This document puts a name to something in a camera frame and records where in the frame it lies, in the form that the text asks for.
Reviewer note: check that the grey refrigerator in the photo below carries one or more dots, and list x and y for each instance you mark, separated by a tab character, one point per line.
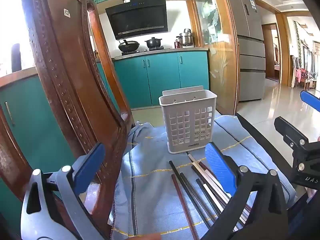
251	48

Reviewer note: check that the teal lower cabinets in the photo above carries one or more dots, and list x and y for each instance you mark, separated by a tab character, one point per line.
143	79

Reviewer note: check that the white chopstick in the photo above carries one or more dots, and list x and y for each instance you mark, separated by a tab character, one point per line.
210	177

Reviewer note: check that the red thermos bottle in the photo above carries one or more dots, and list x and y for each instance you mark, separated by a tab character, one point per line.
177	43

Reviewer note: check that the blue checked cloth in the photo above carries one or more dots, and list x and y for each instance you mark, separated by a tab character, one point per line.
146	200

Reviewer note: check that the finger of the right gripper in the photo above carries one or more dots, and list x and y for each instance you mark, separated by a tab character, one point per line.
291	136
310	100

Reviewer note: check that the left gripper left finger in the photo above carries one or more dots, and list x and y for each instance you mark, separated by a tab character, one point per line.
40	218

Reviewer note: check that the black wok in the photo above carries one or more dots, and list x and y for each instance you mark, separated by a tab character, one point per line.
128	46

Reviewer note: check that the black range hood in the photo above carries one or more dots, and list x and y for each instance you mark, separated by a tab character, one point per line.
138	17

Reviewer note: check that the carved wooden chair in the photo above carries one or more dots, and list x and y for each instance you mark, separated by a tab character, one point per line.
80	82

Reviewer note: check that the white plastic utensil basket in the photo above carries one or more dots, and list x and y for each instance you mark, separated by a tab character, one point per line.
188	115

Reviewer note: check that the stainless steel pot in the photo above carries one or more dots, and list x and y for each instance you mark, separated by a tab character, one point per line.
186	38

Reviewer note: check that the black cooking pot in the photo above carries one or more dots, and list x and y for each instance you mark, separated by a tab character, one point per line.
153	43

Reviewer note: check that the red-brown chopstick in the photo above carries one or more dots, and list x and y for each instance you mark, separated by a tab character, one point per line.
184	206

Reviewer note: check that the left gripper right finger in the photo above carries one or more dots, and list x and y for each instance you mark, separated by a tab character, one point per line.
268	216

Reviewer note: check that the black chopstick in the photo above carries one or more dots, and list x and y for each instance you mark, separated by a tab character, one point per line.
217	207
197	201

